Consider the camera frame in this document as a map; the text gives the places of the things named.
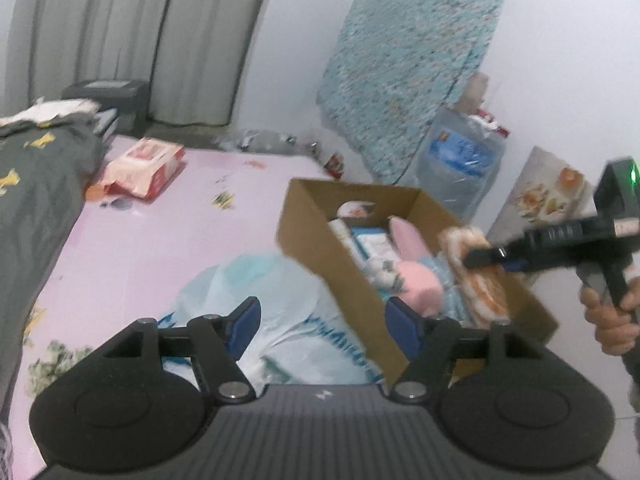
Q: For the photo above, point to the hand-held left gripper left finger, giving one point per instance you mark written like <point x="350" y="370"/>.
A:
<point x="245" y="320"/>

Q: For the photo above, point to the red drink can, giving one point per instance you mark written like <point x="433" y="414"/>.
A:
<point x="335" y="165"/>

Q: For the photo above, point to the blue wet wipes pack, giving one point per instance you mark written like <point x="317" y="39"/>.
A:
<point x="372" y="245"/>

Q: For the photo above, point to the white paper sheet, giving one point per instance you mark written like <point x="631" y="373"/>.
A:
<point x="55" y="110"/>

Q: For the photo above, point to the grey curtain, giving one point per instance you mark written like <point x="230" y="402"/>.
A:
<point x="150" y="35"/>

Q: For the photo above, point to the large clear water jug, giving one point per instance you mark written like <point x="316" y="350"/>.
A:
<point x="455" y="165"/>

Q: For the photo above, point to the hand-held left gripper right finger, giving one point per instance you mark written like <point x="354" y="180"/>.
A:
<point x="402" y="325"/>

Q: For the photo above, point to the pink plush toy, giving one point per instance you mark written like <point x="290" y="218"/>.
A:
<point x="425" y="290"/>

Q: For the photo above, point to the person's right hand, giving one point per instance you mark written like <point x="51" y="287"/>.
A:
<point x="615" y="330"/>

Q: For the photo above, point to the red tissue pack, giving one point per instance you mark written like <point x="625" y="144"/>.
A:
<point x="145" y="165"/>

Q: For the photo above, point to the row of clear bottles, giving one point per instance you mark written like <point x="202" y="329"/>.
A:
<point x="260" y="140"/>

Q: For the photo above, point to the brown cardboard box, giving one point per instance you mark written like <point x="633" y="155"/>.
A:
<point x="320" y="240"/>

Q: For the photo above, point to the teal speckled foam mat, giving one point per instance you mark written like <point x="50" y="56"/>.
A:
<point x="400" y="60"/>

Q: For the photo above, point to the floral wall poster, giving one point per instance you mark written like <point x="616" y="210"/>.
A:
<point x="545" y="195"/>

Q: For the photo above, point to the black box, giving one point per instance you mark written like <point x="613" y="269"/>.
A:
<point x="115" y="95"/>

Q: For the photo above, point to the white plastic bag blue print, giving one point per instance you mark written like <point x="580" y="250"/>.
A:
<point x="290" y="310"/>

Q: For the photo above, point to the grey blanket yellow print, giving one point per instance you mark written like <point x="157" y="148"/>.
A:
<point x="35" y="210"/>

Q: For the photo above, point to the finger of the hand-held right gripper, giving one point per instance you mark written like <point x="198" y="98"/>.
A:
<point x="515" y="266"/>
<point x="485" y="256"/>

